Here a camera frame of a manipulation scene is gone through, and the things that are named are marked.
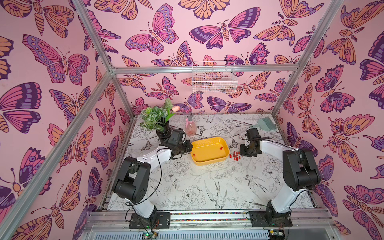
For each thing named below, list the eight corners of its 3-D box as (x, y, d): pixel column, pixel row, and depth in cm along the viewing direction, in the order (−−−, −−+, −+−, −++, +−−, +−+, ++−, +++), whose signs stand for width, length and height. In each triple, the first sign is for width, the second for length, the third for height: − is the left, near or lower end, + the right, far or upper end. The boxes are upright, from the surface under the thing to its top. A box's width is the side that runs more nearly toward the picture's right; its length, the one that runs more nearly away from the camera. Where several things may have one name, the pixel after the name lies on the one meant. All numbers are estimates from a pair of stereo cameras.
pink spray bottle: (186, 136, 109) (185, 121, 97) (187, 128, 114) (185, 112, 102) (195, 136, 109) (195, 121, 96) (195, 128, 114) (195, 112, 101)
